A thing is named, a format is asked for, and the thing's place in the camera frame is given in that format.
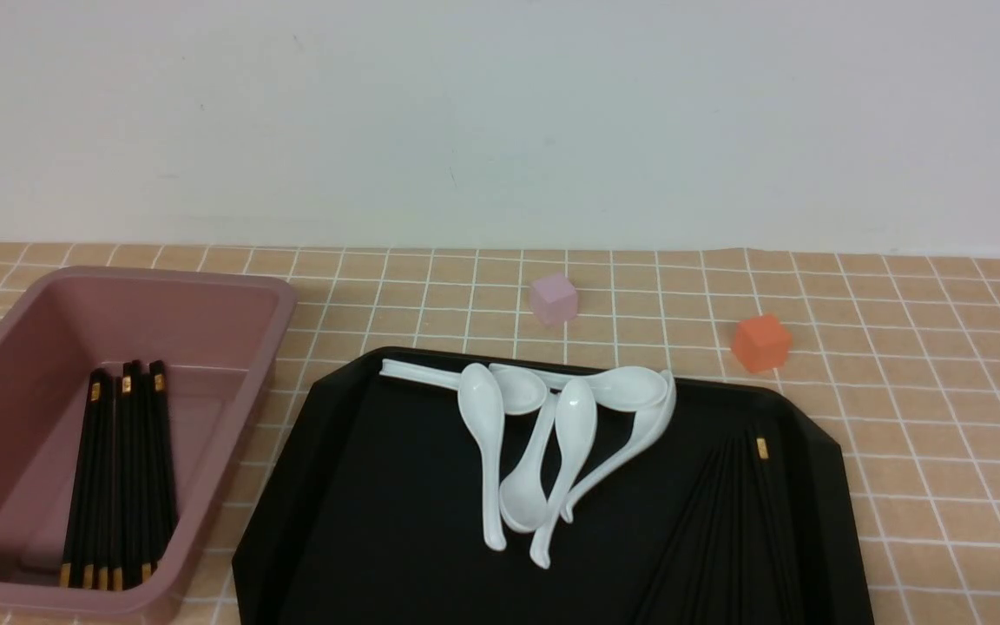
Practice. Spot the pale pink cube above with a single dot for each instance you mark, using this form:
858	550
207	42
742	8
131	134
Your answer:
554	300

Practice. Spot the black chopstick gold band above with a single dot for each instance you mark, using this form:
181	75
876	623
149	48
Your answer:
160	407
109	550
95	573
143	477
74	547
125	557

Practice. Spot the black chopstick on tray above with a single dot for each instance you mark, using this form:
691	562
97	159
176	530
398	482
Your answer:
719	593
671	594
785	571

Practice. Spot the white ceramic spoon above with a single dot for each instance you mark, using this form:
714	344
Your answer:
649	425
576	418
522	501
481	408
625	389
522	392

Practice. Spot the pink plastic bin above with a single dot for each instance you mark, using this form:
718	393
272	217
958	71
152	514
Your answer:
217	334

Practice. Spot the black plastic tray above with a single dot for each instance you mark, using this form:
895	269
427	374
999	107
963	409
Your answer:
373	514

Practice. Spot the orange cube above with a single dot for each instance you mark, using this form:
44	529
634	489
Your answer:
762	343

